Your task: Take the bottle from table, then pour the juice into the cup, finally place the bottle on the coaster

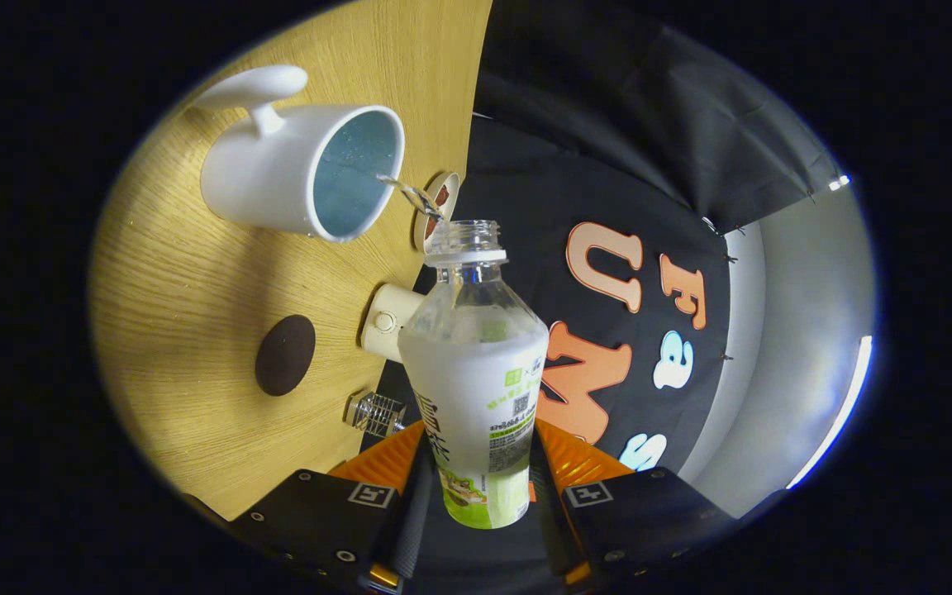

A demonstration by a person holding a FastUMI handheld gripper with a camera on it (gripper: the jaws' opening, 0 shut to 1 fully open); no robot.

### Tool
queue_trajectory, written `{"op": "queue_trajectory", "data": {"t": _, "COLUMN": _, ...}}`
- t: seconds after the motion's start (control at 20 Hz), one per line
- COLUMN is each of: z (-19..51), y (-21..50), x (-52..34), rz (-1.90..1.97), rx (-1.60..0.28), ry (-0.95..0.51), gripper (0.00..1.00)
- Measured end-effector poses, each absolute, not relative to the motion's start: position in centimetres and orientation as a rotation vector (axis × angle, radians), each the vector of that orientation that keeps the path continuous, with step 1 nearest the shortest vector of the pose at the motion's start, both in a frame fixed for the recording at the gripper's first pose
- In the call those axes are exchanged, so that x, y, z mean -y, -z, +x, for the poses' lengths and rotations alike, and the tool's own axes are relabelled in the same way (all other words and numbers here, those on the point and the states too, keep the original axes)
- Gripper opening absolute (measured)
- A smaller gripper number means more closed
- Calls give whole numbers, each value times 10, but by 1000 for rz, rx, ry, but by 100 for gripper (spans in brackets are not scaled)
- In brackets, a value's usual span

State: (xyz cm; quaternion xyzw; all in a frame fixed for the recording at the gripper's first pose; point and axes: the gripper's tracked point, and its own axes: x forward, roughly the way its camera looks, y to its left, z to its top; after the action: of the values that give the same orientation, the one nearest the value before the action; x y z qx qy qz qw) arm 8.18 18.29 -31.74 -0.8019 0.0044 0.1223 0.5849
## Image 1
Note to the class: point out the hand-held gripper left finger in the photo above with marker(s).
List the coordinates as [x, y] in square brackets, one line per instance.
[414, 512]

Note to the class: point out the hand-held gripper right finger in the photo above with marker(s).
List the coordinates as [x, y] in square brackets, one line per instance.
[546, 512]

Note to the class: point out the clear bottle with white label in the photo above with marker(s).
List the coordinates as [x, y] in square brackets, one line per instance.
[472, 388]

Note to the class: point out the dark brown round coaster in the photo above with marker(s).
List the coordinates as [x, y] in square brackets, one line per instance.
[285, 355]

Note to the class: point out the clear juice stream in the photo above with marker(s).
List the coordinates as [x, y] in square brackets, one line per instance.
[414, 197]

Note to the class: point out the white cup with blue inside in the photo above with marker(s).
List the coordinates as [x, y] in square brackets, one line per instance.
[265, 182]

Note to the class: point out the cream toaster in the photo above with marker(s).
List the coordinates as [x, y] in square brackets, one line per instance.
[385, 322]

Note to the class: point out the wooden table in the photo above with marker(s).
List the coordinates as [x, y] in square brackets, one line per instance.
[195, 297]

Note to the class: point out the ceiling light panel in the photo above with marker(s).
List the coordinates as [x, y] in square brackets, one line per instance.
[840, 413]

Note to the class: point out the red dried snacks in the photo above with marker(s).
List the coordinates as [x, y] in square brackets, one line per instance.
[441, 198]

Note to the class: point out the small white plate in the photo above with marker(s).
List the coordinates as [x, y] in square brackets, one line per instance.
[449, 183]

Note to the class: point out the ceiling strip light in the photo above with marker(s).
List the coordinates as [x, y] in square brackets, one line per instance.
[839, 183]

